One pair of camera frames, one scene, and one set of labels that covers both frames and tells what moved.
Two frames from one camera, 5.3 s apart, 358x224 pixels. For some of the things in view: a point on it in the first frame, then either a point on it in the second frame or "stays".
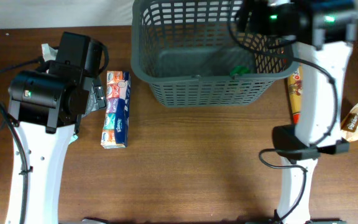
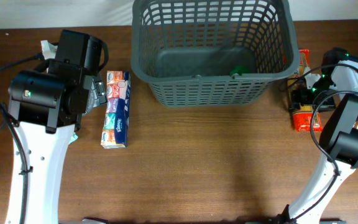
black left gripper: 100,92 stays
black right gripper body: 270,21 → 317,95
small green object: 238,70 stays
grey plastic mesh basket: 194,53 stays
